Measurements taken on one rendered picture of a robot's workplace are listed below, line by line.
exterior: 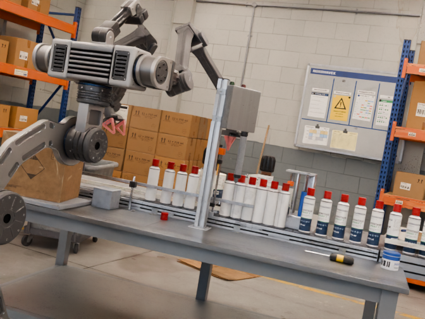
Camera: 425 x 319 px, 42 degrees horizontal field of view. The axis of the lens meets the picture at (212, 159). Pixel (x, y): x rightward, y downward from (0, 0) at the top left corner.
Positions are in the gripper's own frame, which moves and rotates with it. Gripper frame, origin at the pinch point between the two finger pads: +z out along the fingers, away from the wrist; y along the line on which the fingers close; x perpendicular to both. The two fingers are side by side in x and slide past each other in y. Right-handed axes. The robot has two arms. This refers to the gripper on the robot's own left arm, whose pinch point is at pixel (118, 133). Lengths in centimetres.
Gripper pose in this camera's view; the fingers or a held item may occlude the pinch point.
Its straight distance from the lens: 293.3
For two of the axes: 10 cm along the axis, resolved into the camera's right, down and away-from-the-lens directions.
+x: -8.1, 4.9, 3.2
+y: 3.9, 0.3, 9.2
